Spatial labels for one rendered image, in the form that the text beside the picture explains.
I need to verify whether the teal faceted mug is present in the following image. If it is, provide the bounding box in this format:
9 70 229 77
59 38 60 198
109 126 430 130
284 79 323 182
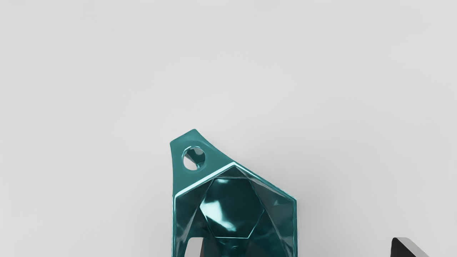
170 129 298 257

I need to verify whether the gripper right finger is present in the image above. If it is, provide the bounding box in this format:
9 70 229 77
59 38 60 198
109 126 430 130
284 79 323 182
391 237 430 257

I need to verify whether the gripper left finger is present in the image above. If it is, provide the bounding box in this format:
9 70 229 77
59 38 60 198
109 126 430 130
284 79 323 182
184 237 214 257

